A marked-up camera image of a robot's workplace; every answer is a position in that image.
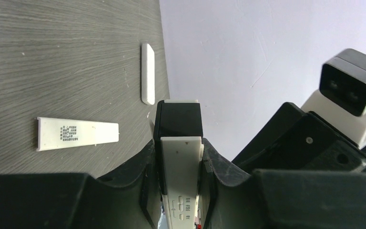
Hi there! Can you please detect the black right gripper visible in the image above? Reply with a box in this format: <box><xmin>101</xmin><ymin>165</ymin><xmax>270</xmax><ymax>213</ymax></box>
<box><xmin>232</xmin><ymin>102</ymin><xmax>366</xmax><ymax>176</ymax></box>

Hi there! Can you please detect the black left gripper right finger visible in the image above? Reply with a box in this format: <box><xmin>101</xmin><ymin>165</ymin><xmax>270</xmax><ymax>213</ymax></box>
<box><xmin>200</xmin><ymin>138</ymin><xmax>366</xmax><ymax>229</ymax></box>

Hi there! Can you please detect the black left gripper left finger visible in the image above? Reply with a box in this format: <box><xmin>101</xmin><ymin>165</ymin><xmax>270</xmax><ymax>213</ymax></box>
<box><xmin>0</xmin><ymin>141</ymin><xmax>161</xmax><ymax>229</ymax></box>

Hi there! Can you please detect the white rectangular box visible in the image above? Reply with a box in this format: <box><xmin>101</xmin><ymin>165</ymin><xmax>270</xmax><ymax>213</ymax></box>
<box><xmin>37</xmin><ymin>117</ymin><xmax>119</xmax><ymax>152</ymax></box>

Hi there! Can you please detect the white remote control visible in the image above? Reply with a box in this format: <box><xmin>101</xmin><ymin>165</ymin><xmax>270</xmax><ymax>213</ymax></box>
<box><xmin>153</xmin><ymin>100</ymin><xmax>203</xmax><ymax>229</ymax></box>

